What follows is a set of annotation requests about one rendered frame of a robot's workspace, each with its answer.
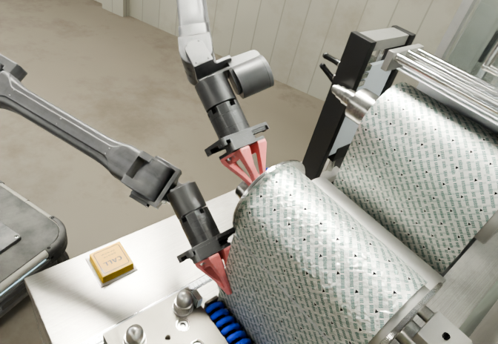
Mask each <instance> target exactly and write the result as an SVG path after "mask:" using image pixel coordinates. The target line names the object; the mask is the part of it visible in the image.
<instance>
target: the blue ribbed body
mask: <svg viewBox="0 0 498 344"><path fill-rule="evenodd" d="M205 311H206V312H207V313H208V314H209V313H210V312H213V314H212V315H211V316H210V318H211V319H212V321H215V320H217V319H218V321H217V322H216V327H217V328H221V327H222V326H223V327H224V328H223V329H222V330H221V333H222V335H223V336H225V335H227V334H229V335H230V336H229V337H227V339H226V340H227V342H228V343H229V344H230V343H232V342H233V341H234V342H235V344H252V341H251V339H249V338H246V333H245V332H244V331H242V330H240V328H241V327H240V325H239V324H238V323H236V322H235V319H234V317H233V316H230V312H229V310H228V309H226V308H225V305H224V303H223V302H220V301H218V302H213V303H211V304H210V305H209V306H208V307H207V308H206V309H205Z"/></svg>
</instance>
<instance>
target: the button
mask: <svg viewBox="0 0 498 344"><path fill-rule="evenodd" d="M90 262H91V263H92V265H93V267H94V269H95V270H96V273H97V274H98V275H99V278H100V280H101V281H102V283H105V282H107V281H109V280H112V279H114V278H116V277H118V276H120V275H122V274H124V273H126V272H128V271H130V270H133V261H132V260H131V258H130V257H129V256H128V254H127V252H126V250H125V249H124V248H123V246H122V244H121V243H120V242H116V243H114V244H112V245H109V246H107V247H105V248H103V249H100V250H98V251H95V252H93V253H91V254H90Z"/></svg>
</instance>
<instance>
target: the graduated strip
mask: <svg viewBox="0 0 498 344"><path fill-rule="evenodd" d="M211 281H213V280H212V279H211V278H210V277H209V276H207V275H206V274H205V275H203V276H201V277H200V278H198V279H195V280H194V281H192V282H190V283H188V284H187V285H185V286H183V287H181V288H180V289H178V290H176V291H174V292H173V293H171V294H168V295H167V296H166V297H163V298H161V299H160V300H158V301H156V302H155V303H153V304H151V305H149V306H148V307H146V308H143V309H142V310H141V311H138V312H136V313H135V314H133V315H131V316H129V317H128V318H126V319H124V320H122V321H121V322H118V323H116V324H115V325H113V326H111V327H109V328H108V329H106V330H104V331H102V332H101V333H99V334H97V335H95V336H94V337H91V338H90V339H88V340H86V341H84V342H83V343H80V344H103V334H104V333H105V332H107V331H109V330H110V329H112V328H115V327H116V326H118V325H120V324H122V323H123V322H125V321H127V320H129V319H130V318H132V317H134V316H136V315H137V314H140V313H142V312H143V311H145V310H147V309H149V308H150V307H152V306H154V305H155V304H157V303H159V302H161V301H162V300H165V299H167V298H168V297H170V296H172V295H173V294H175V293H177V292H179V291H181V290H182V289H184V288H186V287H189V289H190V290H191V291H193V290H195V289H196V290H197V289H198V288H201V287H202V286H203V285H206V284H208V283H209V282H211Z"/></svg>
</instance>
